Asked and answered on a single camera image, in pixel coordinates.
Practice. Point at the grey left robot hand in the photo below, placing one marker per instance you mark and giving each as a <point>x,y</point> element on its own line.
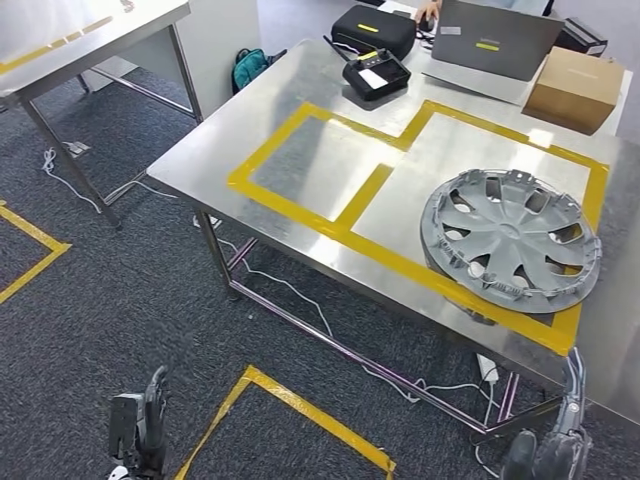
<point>155,424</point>

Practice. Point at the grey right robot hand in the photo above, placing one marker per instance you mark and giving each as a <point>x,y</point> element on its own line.
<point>560,457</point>

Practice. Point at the silver plastic wheel cover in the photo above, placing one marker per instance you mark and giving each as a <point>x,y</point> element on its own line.
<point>510,232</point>

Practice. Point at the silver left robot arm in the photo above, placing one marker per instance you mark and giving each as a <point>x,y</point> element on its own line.
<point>122,473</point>

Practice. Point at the steel workbench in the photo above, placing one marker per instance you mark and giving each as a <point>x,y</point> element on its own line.
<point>300,79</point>

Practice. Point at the white power strip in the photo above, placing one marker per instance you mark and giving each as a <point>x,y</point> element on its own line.
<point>487,369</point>

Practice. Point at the yellow floor tape outline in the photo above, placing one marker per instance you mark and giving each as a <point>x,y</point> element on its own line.
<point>35,233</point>

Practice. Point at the large yellow bench tape outline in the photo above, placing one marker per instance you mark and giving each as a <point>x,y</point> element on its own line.
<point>595,192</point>

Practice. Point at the grey floor socket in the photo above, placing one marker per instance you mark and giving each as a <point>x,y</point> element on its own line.
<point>75,148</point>

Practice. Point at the small yellow bench tape outline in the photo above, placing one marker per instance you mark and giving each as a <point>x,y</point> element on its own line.
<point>280,136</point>

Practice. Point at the brown cardboard box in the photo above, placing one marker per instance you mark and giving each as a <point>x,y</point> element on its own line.
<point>575,86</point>

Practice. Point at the teal and black backpack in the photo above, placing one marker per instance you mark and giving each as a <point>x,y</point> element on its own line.
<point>249,66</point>

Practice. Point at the white partition panel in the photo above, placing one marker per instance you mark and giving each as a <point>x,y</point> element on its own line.
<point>220,46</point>

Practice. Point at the yellow table tape outline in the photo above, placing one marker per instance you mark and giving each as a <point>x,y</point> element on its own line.
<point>55,44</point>

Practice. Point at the steel table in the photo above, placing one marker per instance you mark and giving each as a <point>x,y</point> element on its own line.
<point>75,26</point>

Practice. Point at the grey laptop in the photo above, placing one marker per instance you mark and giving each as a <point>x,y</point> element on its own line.
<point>495,46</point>

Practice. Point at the black flat device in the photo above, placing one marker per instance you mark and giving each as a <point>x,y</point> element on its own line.
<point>583,36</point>

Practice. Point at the black remote controller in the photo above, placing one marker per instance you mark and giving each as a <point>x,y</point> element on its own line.
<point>380,79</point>

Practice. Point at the black computer mouse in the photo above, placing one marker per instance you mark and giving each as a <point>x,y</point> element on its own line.
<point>426,24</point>

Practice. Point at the black zip case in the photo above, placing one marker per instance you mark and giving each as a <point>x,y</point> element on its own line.
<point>385,36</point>

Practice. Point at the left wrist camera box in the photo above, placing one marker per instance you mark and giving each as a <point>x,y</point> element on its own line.
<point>125,424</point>

